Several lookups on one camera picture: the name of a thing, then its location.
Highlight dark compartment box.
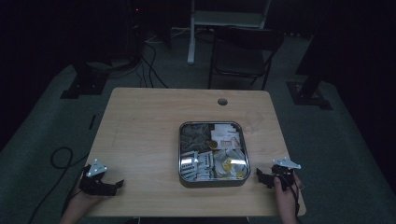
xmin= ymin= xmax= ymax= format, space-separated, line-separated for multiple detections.
xmin=178 ymin=120 xmax=252 ymax=189

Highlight pile of white striped packets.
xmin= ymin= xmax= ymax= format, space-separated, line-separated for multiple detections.
xmin=180 ymin=150 xmax=216 ymax=181

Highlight person's left hand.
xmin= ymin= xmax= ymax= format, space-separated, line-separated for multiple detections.
xmin=66 ymin=189 xmax=107 ymax=216

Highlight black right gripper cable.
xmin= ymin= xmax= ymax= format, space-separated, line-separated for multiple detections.
xmin=278 ymin=174 xmax=302 ymax=217

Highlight black floor cables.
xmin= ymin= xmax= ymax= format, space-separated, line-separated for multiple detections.
xmin=135 ymin=41 xmax=170 ymax=90

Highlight pile of grey mesh bags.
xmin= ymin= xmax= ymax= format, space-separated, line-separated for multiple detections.
xmin=180 ymin=123 xmax=215 ymax=155

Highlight pile of white brown sachets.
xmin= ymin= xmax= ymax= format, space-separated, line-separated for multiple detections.
xmin=210 ymin=123 xmax=243 ymax=150

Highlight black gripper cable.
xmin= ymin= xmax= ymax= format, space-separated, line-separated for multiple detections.
xmin=27 ymin=147 xmax=92 ymax=224
xmin=278 ymin=174 xmax=302 ymax=217

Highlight black stand with base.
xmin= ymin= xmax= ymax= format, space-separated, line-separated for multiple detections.
xmin=60 ymin=60 xmax=110 ymax=100
xmin=286 ymin=0 xmax=333 ymax=111

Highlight white desk frame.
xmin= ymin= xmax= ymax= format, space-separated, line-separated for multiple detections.
xmin=187 ymin=0 xmax=272 ymax=66

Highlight black folding chair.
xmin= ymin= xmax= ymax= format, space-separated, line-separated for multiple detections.
xmin=207 ymin=26 xmax=285 ymax=91

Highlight clear box lid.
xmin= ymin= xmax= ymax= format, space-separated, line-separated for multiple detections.
xmin=178 ymin=120 xmax=251 ymax=182

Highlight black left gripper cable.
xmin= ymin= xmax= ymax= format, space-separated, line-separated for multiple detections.
xmin=27 ymin=147 xmax=92 ymax=224

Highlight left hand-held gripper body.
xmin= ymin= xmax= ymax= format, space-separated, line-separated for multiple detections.
xmin=78 ymin=158 xmax=109 ymax=197

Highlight white floor cables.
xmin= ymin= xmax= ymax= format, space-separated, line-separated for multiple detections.
xmin=144 ymin=27 xmax=191 ymax=44

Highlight person's right hand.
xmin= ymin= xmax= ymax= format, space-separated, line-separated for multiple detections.
xmin=273 ymin=174 xmax=303 ymax=213

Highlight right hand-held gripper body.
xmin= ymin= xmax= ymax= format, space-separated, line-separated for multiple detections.
xmin=271 ymin=156 xmax=303 ymax=191

